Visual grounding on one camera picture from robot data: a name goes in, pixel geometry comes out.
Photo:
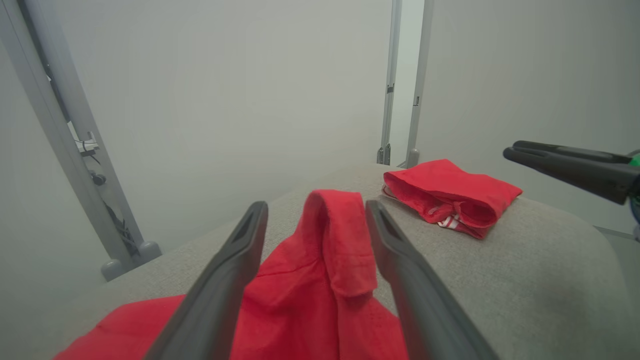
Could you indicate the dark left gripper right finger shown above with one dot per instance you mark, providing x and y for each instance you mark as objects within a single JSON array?
[{"x": 425, "y": 325}]

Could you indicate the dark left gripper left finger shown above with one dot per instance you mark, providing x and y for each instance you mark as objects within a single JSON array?
[{"x": 210, "y": 320}]

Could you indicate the grey metal frame post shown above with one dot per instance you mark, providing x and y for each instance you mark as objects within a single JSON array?
[
  {"x": 423, "y": 60},
  {"x": 59, "y": 130},
  {"x": 393, "y": 60},
  {"x": 71, "y": 75}
]

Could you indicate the red shorts white trim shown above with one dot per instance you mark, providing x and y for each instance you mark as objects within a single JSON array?
[{"x": 450, "y": 192}]

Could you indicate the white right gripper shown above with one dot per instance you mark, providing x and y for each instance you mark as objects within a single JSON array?
[{"x": 636, "y": 159}]

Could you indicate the red basketball jersey number 23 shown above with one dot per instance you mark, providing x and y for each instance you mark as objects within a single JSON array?
[{"x": 310, "y": 300}]

